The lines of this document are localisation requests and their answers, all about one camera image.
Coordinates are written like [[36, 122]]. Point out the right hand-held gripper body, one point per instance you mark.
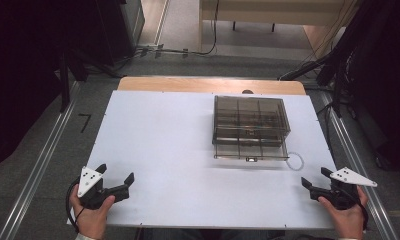
[[343, 191]]

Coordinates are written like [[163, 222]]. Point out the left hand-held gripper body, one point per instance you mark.
[[89, 191]]

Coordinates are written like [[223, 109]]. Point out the transparent plastic drawer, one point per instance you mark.
[[251, 151]]

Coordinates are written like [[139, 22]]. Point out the smoky transparent drawer box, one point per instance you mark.
[[251, 121]]

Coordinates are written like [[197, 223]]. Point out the person's left hand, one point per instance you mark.
[[91, 218]]

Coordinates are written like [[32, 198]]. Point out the person's right hand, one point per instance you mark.
[[346, 218]]

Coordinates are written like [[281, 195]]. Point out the white board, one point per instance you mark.
[[161, 150]]

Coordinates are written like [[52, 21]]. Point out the black metal stand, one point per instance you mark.
[[65, 83]]

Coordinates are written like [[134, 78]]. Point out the dark round table grommet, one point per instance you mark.
[[247, 91]]

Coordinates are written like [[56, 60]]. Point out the wooden table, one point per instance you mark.
[[188, 84]]

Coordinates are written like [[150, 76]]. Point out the black equipment stand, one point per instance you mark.
[[338, 50]]

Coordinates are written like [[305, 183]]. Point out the power strip with plugs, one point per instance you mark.
[[161, 50]]

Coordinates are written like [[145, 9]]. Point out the dark cabinet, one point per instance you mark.
[[121, 26]]

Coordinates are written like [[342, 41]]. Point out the beige wooden bench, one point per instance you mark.
[[271, 13]]

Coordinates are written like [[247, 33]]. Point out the metal floor rail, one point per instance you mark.
[[358, 163], [38, 166]]

